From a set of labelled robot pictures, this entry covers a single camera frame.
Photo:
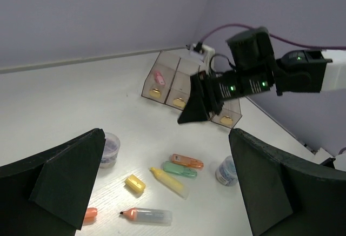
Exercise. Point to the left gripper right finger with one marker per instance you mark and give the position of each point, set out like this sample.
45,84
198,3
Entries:
285,194

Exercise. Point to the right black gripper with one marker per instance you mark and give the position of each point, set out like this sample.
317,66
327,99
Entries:
208,93

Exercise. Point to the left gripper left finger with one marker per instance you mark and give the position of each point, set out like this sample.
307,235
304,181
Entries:
48,193

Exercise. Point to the clip jar silver lid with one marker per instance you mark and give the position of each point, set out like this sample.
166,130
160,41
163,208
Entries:
226,173

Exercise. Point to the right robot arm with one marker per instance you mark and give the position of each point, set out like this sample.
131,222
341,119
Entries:
255,69

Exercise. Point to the orange highlighter cap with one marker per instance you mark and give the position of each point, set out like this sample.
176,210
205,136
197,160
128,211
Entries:
90,215

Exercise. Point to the yellow highlighter pen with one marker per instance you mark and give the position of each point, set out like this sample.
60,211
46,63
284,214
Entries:
170,182

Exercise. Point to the yellow highlighter cap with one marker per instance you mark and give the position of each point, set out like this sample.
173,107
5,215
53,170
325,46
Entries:
135,184

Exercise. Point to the orange tip clear highlighter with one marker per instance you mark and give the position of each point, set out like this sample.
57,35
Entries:
148,215

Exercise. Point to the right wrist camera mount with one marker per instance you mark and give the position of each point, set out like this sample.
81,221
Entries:
202,55

